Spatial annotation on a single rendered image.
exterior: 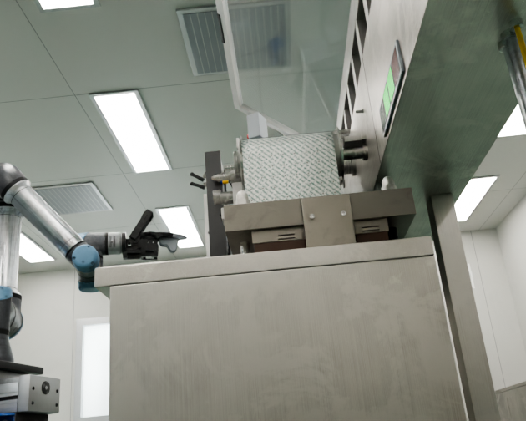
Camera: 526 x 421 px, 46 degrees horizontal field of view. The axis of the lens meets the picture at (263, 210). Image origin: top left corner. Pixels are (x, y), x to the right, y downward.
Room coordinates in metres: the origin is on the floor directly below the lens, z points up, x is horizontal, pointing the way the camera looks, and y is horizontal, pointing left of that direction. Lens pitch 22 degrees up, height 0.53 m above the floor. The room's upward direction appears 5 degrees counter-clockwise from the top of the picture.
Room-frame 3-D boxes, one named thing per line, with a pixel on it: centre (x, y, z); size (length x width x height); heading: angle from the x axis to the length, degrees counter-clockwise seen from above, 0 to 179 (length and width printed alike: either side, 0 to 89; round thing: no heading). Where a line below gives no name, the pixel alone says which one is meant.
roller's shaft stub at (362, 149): (1.46, -0.25, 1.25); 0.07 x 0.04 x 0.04; 89
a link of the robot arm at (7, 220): (1.83, 0.83, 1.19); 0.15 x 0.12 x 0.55; 11
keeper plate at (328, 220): (1.19, -0.13, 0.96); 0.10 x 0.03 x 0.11; 89
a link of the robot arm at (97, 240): (1.88, 0.57, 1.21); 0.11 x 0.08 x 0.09; 101
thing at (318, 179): (1.40, -0.08, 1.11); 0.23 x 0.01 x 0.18; 89
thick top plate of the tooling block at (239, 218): (1.28, -0.12, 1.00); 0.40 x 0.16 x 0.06; 89
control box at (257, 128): (2.02, 0.00, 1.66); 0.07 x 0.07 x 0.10; 65
